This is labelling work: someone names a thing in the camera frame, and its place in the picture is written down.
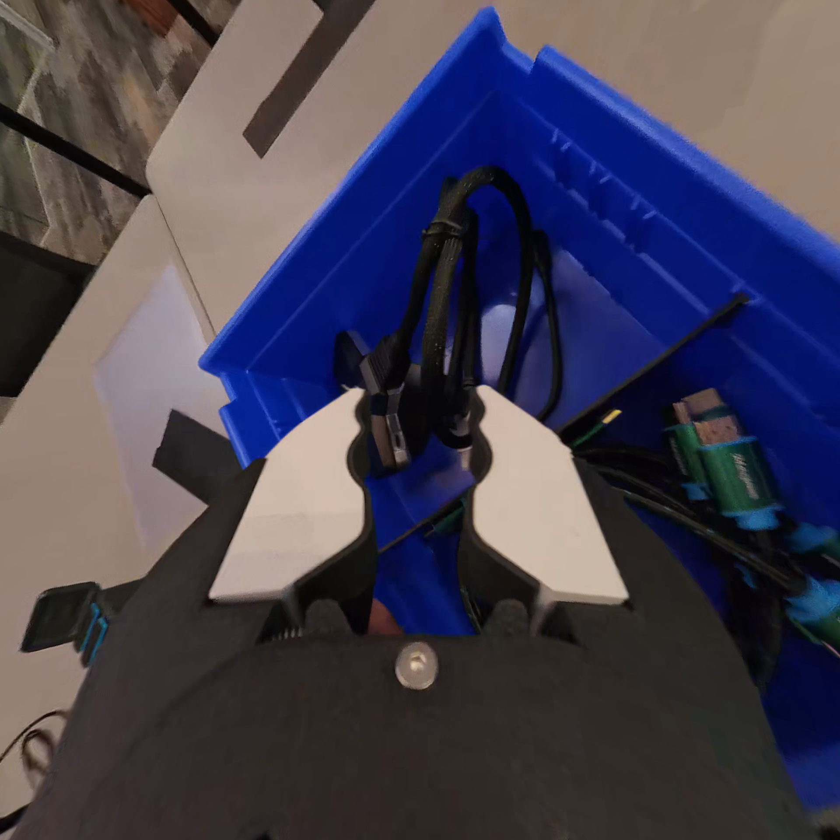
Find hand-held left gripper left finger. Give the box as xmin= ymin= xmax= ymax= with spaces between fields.
xmin=209 ymin=387 xmax=380 ymax=624

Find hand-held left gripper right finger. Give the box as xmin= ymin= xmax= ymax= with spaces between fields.
xmin=457 ymin=384 xmax=631 ymax=632

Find green braided hdmi cable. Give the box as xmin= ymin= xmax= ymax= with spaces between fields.
xmin=663 ymin=402 xmax=713 ymax=503
xmin=679 ymin=387 xmax=788 ymax=536
xmin=781 ymin=521 xmax=840 ymax=657

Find black braided usb cable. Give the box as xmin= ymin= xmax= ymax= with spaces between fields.
xmin=335 ymin=166 xmax=567 ymax=470

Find blue plastic bin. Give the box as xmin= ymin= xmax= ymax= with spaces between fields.
xmin=199 ymin=7 xmax=840 ymax=815

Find black tape strip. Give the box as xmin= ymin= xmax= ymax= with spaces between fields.
xmin=243 ymin=0 xmax=342 ymax=159
xmin=152 ymin=409 xmax=265 ymax=508

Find black bin divider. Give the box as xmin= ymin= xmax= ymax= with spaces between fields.
xmin=377 ymin=293 xmax=750 ymax=555

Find dark cabinet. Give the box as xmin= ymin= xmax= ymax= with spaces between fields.
xmin=0 ymin=231 xmax=97 ymax=399

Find thin green cable plug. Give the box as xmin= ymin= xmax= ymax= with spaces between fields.
xmin=567 ymin=408 xmax=623 ymax=450

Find black strap with blue buckle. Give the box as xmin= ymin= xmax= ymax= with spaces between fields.
xmin=20 ymin=579 xmax=147 ymax=668

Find thin black wire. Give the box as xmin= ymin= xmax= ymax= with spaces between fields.
xmin=0 ymin=709 xmax=68 ymax=791

